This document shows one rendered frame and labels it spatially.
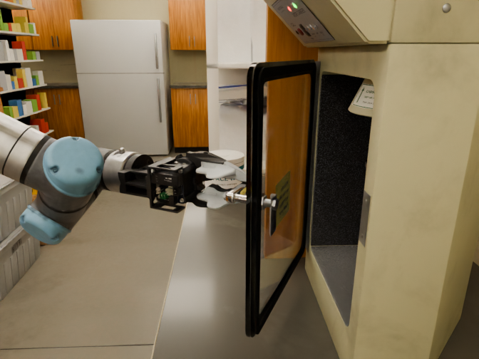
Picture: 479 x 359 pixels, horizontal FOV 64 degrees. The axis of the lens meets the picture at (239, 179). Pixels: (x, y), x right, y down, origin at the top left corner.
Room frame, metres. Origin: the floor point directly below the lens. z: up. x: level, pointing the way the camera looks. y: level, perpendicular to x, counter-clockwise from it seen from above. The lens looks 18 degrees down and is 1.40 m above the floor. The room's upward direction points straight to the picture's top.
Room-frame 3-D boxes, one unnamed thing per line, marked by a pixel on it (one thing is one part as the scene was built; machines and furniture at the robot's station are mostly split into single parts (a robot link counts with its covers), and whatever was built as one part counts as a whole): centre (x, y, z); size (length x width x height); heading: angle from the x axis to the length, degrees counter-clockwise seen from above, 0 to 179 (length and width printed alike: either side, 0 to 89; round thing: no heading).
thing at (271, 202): (0.50, -0.04, 1.18); 0.02 x 0.02 x 0.06; 66
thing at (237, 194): (0.55, -0.02, 1.20); 0.10 x 0.05 x 0.03; 156
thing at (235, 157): (1.20, 0.05, 1.02); 0.13 x 0.13 x 0.15
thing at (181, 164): (0.60, 0.13, 1.20); 0.12 x 0.09 x 0.08; 66
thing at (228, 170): (0.56, 0.03, 1.22); 0.09 x 0.06 x 0.03; 66
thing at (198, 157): (0.60, 0.06, 1.22); 0.09 x 0.02 x 0.05; 66
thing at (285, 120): (0.60, -0.07, 1.19); 0.30 x 0.01 x 0.40; 156
